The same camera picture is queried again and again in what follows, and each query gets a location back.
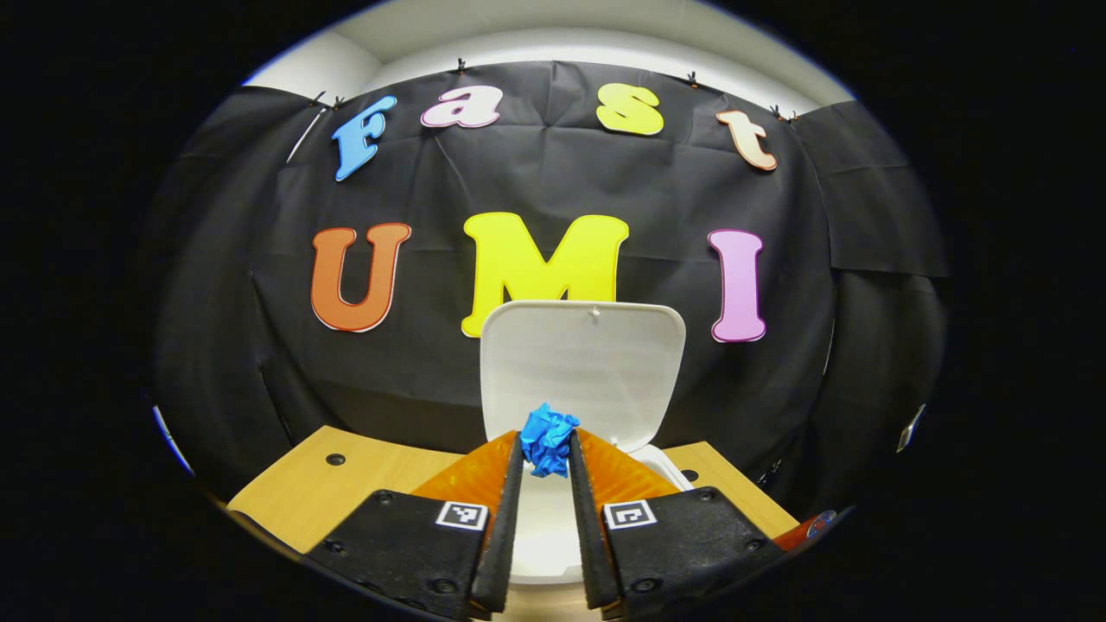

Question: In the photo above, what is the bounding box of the white desktop garbage bin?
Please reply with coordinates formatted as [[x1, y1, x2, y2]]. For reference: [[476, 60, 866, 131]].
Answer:
[[480, 300, 695, 587]]

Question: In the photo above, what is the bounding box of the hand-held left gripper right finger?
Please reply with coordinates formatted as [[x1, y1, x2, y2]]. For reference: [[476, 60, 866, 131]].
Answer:
[[566, 428, 787, 620]]

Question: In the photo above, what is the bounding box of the black backdrop cloth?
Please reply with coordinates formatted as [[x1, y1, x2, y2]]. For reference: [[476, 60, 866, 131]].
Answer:
[[151, 60, 951, 519]]

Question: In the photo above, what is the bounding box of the blue paper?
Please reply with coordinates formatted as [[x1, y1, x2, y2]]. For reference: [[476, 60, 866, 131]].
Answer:
[[520, 403, 582, 479]]

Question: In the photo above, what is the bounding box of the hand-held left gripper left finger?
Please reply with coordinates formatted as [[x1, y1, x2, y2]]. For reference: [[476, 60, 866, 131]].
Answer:
[[301, 430, 526, 620]]

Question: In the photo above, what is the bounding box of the row of small cloth clips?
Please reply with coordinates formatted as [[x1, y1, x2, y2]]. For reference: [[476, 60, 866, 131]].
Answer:
[[311, 57, 800, 122]]

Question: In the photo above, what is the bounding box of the red pop can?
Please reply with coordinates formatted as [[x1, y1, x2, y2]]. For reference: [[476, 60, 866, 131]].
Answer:
[[772, 510, 837, 552]]

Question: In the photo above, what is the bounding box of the wooden desktop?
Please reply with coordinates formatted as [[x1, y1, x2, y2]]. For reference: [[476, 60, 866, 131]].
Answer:
[[226, 425, 800, 622]]

